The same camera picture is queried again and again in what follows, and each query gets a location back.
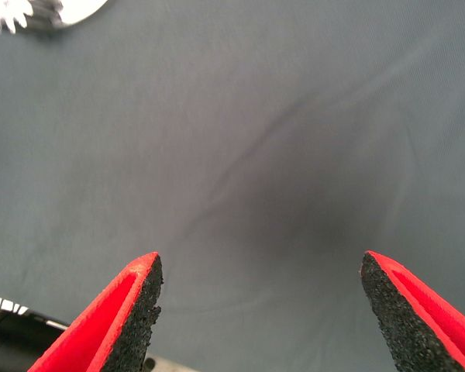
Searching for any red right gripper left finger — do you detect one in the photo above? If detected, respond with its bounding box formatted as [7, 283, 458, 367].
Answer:
[27, 251, 164, 372]

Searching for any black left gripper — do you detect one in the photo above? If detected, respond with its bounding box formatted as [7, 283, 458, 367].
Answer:
[0, 292, 71, 372]

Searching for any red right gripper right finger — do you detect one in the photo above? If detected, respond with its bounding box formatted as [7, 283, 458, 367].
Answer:
[359, 250, 465, 372]

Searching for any small steel planetary gear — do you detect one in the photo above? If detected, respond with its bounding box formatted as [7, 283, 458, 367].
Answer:
[0, 0, 63, 35]

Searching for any round metal carrier plate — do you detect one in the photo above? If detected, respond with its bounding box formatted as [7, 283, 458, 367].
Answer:
[56, 0, 110, 29]

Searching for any dark table cloth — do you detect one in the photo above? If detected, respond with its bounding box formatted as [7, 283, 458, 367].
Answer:
[0, 0, 465, 372]

